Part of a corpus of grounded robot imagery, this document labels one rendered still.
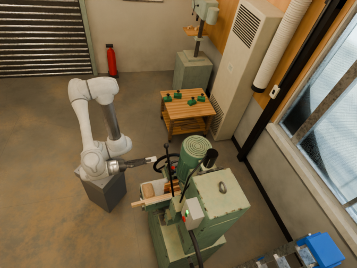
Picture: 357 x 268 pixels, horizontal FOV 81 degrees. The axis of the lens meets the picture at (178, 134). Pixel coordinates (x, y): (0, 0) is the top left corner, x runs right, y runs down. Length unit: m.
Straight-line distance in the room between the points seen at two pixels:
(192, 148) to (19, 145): 2.67
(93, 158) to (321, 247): 1.40
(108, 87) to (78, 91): 0.18
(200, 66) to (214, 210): 2.75
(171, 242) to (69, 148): 2.03
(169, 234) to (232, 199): 0.76
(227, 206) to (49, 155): 2.58
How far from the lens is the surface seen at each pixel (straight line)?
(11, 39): 4.26
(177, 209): 1.22
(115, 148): 1.87
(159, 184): 1.73
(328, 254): 1.67
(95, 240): 2.56
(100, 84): 1.52
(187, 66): 3.40
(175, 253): 1.68
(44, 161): 3.17
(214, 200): 1.04
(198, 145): 1.21
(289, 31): 2.29
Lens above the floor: 2.43
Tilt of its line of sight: 48 degrees down
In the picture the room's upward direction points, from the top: 11 degrees clockwise
